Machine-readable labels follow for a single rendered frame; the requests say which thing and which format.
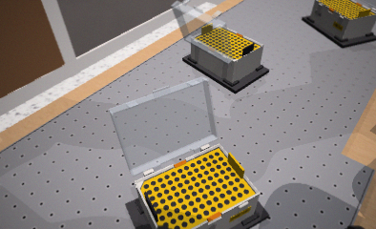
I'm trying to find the black holder plate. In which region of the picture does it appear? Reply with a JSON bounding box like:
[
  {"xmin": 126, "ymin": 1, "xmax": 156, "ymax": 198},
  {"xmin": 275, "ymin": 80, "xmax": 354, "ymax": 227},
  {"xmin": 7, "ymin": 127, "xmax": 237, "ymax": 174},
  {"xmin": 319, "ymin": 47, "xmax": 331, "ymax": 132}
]
[
  {"xmin": 182, "ymin": 54, "xmax": 269, "ymax": 94},
  {"xmin": 125, "ymin": 198, "xmax": 269, "ymax": 229},
  {"xmin": 302, "ymin": 16, "xmax": 376, "ymax": 49}
]

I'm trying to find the yellow pipette tip rack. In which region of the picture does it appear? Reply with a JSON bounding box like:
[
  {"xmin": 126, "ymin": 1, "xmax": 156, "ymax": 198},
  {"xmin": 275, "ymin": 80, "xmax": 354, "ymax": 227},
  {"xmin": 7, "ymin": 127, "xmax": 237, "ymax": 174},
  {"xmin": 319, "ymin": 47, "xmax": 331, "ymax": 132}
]
[
  {"xmin": 140, "ymin": 148, "xmax": 251, "ymax": 229},
  {"xmin": 228, "ymin": 31, "xmax": 258, "ymax": 59}
]

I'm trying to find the yellow tip rack plate with holes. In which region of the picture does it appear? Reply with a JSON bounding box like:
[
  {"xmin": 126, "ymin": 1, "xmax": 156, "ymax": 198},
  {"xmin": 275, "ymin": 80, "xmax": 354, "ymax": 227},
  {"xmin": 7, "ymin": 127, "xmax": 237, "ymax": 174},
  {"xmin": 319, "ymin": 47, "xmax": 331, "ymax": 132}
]
[{"xmin": 319, "ymin": 0, "xmax": 373, "ymax": 19}]

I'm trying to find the grey flat base plate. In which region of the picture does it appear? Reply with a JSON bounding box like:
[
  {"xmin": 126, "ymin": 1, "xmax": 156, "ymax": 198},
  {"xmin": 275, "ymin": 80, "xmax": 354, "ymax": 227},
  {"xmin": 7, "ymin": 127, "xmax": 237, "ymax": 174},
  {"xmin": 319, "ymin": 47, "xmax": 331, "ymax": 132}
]
[{"xmin": 0, "ymin": 0, "xmax": 376, "ymax": 229}]

